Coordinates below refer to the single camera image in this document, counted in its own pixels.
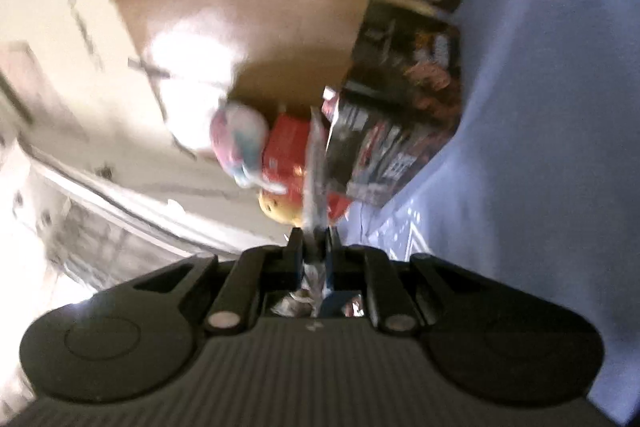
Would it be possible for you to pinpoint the pastel unicorn plush toy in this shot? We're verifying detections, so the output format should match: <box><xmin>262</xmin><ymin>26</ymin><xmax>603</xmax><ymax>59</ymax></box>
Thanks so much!
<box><xmin>209</xmin><ymin>102</ymin><xmax>288</xmax><ymax>195</ymax></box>

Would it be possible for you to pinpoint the black cardboard storage box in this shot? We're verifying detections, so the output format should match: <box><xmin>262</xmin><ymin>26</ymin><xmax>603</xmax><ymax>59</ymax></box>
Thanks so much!
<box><xmin>326</xmin><ymin>0</ymin><xmax>462</xmax><ymax>207</ymax></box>

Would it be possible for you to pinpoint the yellow duck plush toy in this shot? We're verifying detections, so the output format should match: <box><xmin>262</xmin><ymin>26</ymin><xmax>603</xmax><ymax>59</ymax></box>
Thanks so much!
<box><xmin>258</xmin><ymin>190</ymin><xmax>303</xmax><ymax>228</ymax></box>

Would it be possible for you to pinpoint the blue patterned tablecloth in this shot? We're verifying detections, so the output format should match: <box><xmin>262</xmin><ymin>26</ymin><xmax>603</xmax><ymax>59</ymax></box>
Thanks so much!
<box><xmin>340</xmin><ymin>0</ymin><xmax>639</xmax><ymax>425</ymax></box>

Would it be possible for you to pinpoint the red gift bag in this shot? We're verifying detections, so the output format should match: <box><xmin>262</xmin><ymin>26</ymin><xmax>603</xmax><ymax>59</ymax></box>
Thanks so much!
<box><xmin>259</xmin><ymin>114</ymin><xmax>354</xmax><ymax>226</ymax></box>

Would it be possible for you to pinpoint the large brown cardboard sheet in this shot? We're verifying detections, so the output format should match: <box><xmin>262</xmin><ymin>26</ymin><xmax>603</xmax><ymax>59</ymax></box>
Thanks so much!
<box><xmin>104</xmin><ymin>0</ymin><xmax>442</xmax><ymax>118</ymax></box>

